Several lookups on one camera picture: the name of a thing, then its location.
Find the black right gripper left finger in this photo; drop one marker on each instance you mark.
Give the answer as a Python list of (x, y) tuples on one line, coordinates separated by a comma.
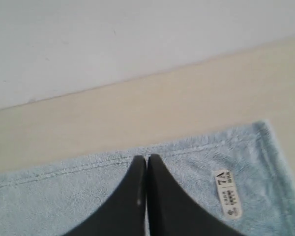
[(123, 213)]

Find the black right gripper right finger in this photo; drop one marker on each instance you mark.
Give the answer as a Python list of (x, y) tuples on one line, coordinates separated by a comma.
[(172, 212)]

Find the light blue terry towel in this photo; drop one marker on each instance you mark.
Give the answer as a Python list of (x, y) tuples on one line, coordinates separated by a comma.
[(51, 200)]

